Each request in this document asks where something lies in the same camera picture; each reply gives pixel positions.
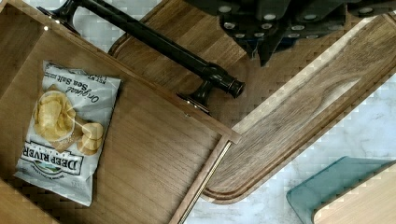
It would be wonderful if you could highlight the black drawer handle bar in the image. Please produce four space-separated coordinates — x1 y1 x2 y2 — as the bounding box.
37 0 245 114

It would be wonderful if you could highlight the light wooden board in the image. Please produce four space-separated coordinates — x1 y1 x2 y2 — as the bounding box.
313 164 396 224

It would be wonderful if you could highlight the teal glass board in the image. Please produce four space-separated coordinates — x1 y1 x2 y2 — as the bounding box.
286 156 394 224

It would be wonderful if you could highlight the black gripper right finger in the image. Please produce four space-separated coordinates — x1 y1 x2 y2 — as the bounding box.
257 0 395 66

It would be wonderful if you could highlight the dark wooden cutting board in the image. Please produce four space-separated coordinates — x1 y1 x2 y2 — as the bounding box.
107 0 396 205

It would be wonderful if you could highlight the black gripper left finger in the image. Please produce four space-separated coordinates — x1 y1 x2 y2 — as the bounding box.
185 0 282 60

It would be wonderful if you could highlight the wooden drawer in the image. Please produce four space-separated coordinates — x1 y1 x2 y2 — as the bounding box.
1 0 241 224

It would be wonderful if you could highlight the Deer River chips bag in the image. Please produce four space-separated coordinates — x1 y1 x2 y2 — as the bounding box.
15 61 120 206

